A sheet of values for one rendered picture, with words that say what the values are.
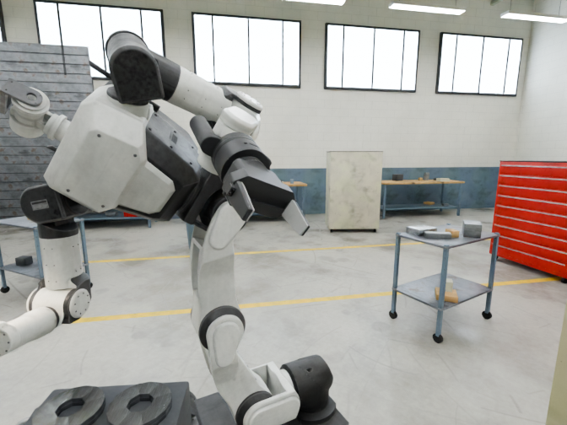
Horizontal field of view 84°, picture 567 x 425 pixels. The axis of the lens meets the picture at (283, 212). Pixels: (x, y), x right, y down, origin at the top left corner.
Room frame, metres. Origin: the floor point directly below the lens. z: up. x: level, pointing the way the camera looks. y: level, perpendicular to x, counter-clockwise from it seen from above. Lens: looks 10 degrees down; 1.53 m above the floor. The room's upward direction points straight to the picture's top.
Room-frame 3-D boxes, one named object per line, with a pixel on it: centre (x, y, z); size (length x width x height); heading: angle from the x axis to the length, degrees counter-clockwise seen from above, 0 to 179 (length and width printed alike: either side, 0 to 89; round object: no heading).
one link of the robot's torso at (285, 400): (1.00, 0.08, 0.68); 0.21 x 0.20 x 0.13; 118
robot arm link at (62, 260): (0.83, 0.62, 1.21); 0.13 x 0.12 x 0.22; 87
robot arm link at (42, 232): (0.86, 0.61, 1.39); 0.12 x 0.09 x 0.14; 175
